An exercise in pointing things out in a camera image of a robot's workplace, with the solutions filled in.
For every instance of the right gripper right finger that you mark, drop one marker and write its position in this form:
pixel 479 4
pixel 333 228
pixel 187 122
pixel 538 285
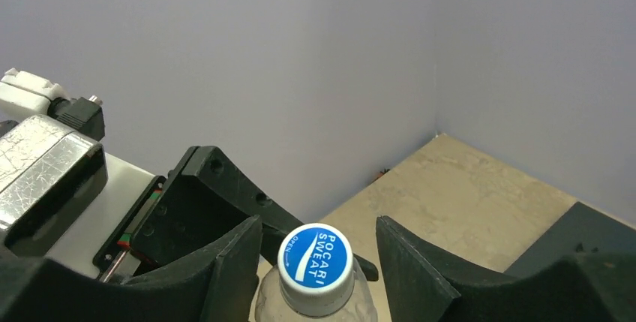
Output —
pixel 424 282

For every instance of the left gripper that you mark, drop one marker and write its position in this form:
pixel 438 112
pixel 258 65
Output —
pixel 203 197

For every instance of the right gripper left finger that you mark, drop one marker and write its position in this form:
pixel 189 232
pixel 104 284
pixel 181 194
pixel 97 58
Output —
pixel 214 283

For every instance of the slim clear plastic bottle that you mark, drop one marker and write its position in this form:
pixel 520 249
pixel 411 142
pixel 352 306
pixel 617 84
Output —
pixel 276 301

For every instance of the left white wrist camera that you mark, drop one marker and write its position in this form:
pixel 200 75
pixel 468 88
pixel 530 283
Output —
pixel 62 195

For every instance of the black network switch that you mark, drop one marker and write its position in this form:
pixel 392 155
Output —
pixel 581 229

